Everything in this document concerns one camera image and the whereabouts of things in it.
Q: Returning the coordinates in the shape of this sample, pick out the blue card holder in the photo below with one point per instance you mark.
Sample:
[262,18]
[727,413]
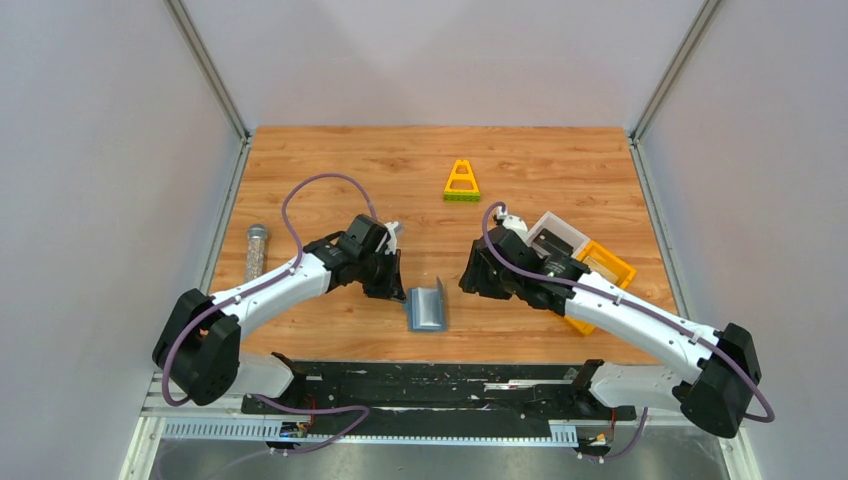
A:
[426,308]

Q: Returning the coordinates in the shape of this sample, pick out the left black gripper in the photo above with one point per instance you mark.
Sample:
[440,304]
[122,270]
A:
[385,278]

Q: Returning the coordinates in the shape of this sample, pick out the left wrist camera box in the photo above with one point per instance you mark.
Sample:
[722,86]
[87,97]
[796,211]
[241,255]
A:
[389,244]

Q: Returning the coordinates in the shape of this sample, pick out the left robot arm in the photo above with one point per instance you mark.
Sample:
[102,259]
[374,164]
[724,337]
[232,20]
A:
[199,349]

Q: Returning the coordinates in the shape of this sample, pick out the tan item in yellow bin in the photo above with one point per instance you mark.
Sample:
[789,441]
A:
[599,267]

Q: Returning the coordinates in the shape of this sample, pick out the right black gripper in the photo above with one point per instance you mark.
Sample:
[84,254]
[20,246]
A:
[484,271]

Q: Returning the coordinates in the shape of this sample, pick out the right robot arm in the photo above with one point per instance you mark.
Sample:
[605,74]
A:
[712,375]

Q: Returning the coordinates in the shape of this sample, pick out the clear glitter tube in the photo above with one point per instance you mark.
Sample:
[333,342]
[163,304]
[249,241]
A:
[257,238]

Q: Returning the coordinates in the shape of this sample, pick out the yellow plastic bin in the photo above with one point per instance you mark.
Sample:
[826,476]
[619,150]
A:
[601,260]

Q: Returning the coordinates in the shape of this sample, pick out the black box in bin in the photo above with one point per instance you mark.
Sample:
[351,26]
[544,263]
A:
[547,244]

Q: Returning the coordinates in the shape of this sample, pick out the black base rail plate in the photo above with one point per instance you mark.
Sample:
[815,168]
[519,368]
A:
[445,400]

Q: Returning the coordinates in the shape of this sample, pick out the yellow green toy block stand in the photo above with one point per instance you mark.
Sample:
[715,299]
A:
[462,185]

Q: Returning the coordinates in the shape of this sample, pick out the white plastic bin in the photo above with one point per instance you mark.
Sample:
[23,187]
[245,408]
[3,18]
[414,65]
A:
[562,229]

